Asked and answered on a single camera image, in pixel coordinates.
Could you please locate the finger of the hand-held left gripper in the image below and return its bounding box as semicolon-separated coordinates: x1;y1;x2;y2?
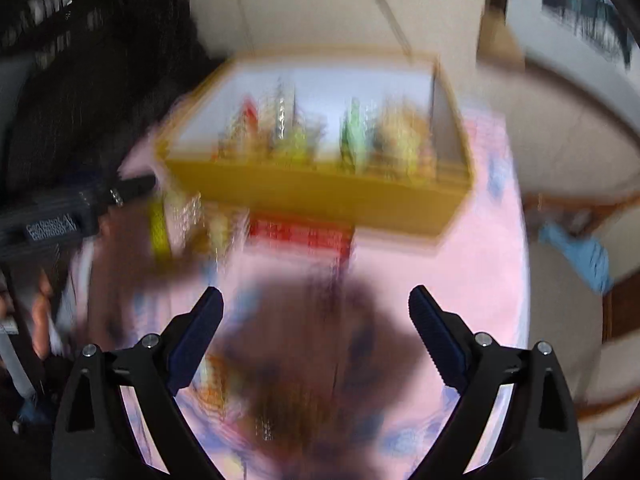
109;175;157;207

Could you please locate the yellow snack packet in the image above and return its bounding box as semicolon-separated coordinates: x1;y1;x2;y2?
149;199;173;263

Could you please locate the brown cardboard piece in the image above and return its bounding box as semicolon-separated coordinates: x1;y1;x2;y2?
476;6;527;71

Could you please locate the pink printed tablecloth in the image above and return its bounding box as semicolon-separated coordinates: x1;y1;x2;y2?
117;105;532;480

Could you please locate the wall picture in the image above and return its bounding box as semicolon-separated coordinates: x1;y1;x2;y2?
539;0;638;68

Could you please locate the person's left hand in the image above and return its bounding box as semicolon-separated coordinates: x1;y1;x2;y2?
29;270;58;358

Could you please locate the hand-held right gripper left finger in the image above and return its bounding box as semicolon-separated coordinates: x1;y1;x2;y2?
52;286;226;480

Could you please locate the green snack packet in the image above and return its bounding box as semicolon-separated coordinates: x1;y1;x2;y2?
340;97;373;173

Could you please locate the clear bread sandwich packet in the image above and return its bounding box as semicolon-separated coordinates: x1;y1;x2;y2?
372;102;433;181

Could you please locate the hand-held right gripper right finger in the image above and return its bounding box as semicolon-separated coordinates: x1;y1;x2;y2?
407;285;583;480

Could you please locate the yellow cardboard box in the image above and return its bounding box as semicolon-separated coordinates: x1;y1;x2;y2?
156;50;476;246

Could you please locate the light blue cloth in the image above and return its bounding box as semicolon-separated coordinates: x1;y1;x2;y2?
539;224;615;293

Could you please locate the red biscuit packet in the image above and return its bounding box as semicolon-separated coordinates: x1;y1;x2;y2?
247;214;356;261

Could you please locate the wooden furniture frame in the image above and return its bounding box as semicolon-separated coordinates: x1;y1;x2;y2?
522;192;640;346

